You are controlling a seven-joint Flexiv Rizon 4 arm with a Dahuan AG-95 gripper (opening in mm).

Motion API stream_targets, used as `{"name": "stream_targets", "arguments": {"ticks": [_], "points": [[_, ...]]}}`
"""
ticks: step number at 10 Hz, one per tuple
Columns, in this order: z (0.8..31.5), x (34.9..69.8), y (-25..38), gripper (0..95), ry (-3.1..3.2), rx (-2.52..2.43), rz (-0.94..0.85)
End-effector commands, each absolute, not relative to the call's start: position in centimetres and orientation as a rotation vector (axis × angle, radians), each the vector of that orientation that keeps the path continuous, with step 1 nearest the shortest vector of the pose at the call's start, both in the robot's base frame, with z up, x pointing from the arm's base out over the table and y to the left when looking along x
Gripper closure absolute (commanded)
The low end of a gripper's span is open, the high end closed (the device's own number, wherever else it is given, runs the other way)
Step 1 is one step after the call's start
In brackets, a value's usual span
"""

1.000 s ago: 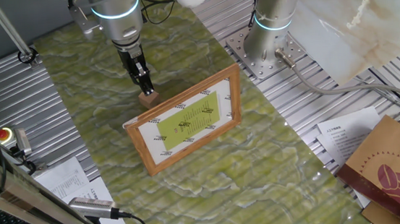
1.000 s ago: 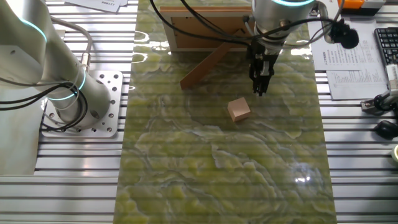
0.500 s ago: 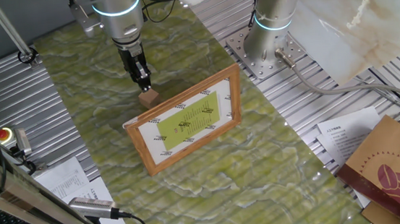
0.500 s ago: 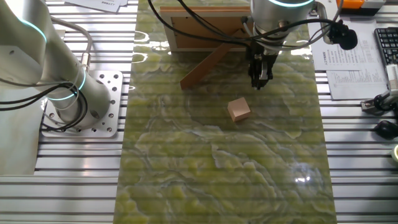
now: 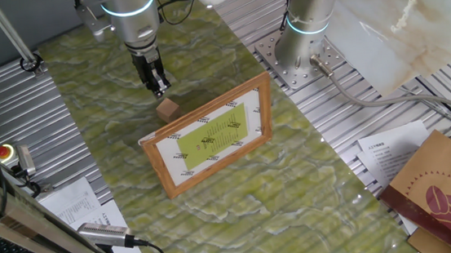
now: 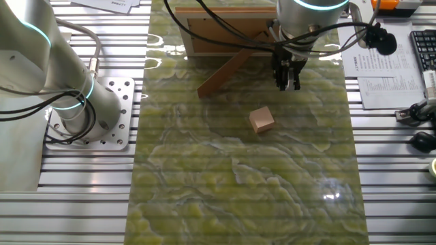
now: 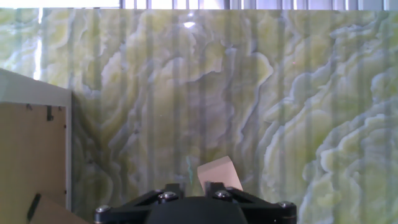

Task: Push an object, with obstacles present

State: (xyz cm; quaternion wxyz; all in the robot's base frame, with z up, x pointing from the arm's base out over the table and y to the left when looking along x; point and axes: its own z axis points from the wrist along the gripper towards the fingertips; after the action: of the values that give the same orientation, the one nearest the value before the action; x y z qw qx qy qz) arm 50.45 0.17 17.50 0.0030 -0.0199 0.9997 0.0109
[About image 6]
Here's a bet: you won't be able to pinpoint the paper sheet with text lines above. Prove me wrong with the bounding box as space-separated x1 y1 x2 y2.
69 0 136 15
337 20 416 79

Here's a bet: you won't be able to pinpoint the wooden picture frame with stand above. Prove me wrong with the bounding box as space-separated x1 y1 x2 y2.
174 6 283 99

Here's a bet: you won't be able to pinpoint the ribbed silver camera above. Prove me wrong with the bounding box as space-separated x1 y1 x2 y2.
422 69 436 101

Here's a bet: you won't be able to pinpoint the beige marble pattern sheet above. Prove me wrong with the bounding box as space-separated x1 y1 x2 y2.
0 95 49 192

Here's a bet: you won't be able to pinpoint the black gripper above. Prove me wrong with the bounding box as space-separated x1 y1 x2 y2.
271 43 309 91

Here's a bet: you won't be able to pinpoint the thin black cable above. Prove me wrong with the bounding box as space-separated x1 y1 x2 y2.
162 0 277 54

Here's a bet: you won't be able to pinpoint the green marble pattern mat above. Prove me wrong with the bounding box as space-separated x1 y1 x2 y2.
123 0 371 245

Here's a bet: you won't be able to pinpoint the thick grey base cable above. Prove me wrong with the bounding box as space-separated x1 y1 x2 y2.
54 17 102 80

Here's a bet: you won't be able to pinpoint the paper sheet with table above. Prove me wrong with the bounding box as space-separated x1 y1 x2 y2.
357 76 426 110

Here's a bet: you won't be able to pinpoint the orange grey black device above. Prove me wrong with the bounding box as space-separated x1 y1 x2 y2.
370 0 424 18

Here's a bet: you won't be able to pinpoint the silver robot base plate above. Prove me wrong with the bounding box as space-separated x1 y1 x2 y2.
45 76 136 151

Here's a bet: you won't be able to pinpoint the black cable with plug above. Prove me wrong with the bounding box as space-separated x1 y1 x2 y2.
196 0 398 57

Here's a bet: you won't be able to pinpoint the black looped cable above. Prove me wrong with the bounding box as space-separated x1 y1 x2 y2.
0 88 98 146

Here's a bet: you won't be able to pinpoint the small wooden cube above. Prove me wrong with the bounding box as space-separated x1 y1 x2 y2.
248 105 276 134

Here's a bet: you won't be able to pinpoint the black round object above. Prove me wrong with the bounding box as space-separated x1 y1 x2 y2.
409 131 436 153

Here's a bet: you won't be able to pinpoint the black keyboard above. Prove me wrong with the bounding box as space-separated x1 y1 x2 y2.
409 29 436 74

